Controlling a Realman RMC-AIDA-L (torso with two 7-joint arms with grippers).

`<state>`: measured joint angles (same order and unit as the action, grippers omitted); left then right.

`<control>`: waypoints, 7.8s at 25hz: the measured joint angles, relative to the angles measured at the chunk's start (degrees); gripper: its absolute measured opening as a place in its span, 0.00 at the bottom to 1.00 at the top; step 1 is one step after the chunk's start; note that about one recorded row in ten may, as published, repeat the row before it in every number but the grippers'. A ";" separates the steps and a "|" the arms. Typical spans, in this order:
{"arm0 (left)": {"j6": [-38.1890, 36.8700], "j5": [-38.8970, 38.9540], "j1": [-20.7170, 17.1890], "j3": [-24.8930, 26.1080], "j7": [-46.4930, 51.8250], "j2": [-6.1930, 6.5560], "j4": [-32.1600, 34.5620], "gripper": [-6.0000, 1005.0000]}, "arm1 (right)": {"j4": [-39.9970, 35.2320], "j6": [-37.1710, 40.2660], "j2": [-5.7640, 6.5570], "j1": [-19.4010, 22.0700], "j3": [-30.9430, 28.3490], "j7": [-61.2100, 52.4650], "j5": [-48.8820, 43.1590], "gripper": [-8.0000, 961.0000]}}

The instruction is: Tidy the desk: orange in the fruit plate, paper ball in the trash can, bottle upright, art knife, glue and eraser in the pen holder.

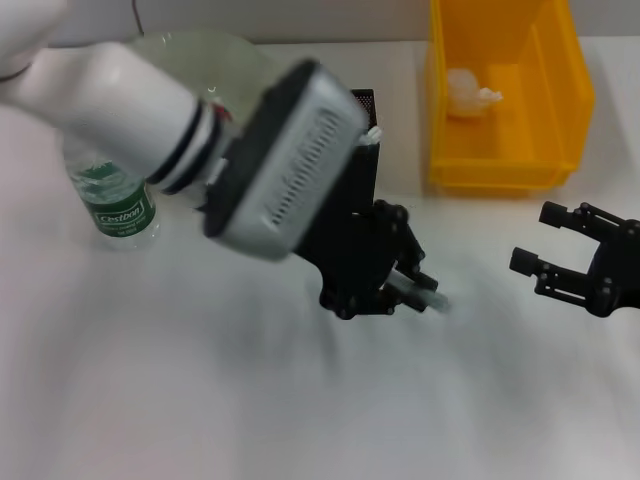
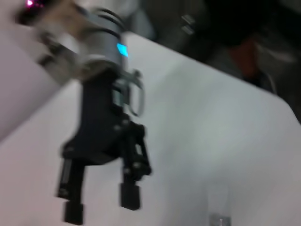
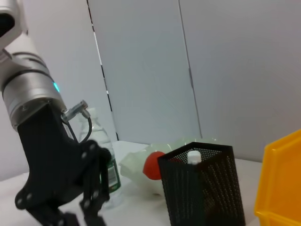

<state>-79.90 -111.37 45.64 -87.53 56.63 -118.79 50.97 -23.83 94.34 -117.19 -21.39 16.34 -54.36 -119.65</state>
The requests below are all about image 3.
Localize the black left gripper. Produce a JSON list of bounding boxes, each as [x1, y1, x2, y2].
[[14, 101, 111, 226]]

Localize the clear green-label water bottle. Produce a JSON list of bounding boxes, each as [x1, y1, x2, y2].
[[79, 107, 122, 210]]

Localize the red apple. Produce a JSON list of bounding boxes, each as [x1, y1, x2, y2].
[[143, 151, 167, 181]]

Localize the green utility knife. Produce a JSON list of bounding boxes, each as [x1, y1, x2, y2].
[[187, 150, 202, 165]]

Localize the pale green wavy fruit plate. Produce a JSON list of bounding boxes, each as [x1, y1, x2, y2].
[[119, 137, 217, 196]]

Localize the black mesh pen holder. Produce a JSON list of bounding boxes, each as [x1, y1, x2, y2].
[[157, 142, 246, 226]]

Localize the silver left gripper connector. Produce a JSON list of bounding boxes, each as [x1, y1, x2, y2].
[[61, 100, 92, 123]]

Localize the yellow plastic bin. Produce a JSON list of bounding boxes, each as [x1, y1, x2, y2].
[[254, 129, 301, 226]]

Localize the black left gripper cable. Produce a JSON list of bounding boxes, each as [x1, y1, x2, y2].
[[62, 115, 93, 144]]

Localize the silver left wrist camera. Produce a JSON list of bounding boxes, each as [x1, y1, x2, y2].
[[0, 0, 29, 47]]

